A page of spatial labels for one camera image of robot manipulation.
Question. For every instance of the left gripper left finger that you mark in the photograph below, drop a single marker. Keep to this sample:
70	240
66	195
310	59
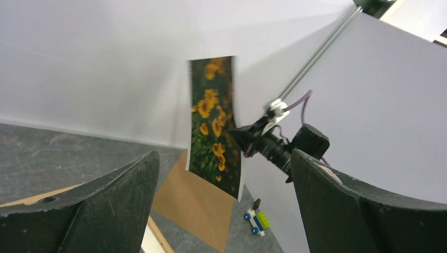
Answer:
108	214

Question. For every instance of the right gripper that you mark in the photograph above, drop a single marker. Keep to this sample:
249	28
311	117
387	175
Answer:
251	141

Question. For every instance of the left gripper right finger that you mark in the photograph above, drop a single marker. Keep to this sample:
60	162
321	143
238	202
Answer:
343	214

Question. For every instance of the sunflower photo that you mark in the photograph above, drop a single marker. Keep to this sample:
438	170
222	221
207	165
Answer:
214	154

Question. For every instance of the white mat board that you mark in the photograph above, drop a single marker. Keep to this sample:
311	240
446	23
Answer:
154	241

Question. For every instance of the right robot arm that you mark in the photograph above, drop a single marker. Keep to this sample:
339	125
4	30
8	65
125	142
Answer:
307	139

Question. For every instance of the small brown block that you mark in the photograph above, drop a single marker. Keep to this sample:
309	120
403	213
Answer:
256	204

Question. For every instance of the toy car with green block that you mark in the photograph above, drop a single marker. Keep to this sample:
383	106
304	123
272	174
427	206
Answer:
258	221

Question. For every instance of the brown backing board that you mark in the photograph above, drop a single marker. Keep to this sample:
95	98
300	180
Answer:
195	205

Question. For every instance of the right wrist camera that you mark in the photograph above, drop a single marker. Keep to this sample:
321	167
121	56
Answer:
275	111

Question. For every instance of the wooden picture frame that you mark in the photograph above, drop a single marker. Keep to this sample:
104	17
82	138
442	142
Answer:
34	199

